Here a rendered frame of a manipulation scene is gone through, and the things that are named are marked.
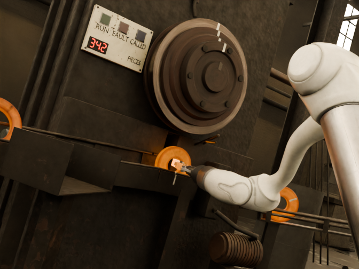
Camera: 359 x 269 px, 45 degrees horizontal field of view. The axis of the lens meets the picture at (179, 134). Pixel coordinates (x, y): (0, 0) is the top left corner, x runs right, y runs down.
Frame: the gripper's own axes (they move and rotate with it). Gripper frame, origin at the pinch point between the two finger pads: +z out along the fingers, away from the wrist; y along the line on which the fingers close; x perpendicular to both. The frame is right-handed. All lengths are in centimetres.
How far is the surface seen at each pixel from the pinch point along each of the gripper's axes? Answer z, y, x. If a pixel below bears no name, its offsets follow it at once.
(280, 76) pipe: 555, 542, 196
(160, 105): 1.1, -15.7, 19.6
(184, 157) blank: 1.3, 2.7, 3.3
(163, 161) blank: 1.4, -5.7, -0.9
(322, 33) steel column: 291, 349, 207
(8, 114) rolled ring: 6, -66, 0
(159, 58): 2.5, -21.7, 36.4
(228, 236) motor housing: -15.4, 24.6, -20.9
